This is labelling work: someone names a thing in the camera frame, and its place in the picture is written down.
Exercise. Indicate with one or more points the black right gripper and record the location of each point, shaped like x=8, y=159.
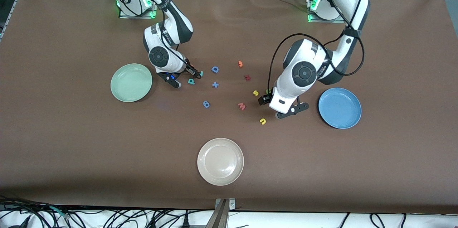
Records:
x=190, y=70

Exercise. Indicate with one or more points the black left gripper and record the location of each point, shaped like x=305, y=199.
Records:
x=266, y=99

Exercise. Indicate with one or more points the teal letter p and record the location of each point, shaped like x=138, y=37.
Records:
x=191, y=81

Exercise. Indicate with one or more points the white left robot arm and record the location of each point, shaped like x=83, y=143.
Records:
x=304, y=59

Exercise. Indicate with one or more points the blue letter D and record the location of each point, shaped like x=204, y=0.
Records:
x=214, y=69

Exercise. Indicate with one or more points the pink letter w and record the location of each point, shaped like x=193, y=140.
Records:
x=242, y=106

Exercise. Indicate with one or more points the blue digit six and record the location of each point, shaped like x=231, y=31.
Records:
x=206, y=105

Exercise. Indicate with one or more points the light green plate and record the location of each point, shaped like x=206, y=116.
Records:
x=131, y=83

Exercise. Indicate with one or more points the blue plate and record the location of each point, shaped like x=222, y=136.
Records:
x=340, y=108

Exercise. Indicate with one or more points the beige plate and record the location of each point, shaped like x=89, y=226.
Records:
x=220, y=161

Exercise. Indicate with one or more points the metal support strut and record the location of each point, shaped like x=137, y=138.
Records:
x=220, y=217

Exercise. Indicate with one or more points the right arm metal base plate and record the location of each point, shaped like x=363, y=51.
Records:
x=154, y=11

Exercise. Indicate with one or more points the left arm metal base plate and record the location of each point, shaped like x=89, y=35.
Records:
x=322, y=21

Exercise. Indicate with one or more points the metal table edge bracket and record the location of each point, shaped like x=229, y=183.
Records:
x=232, y=203

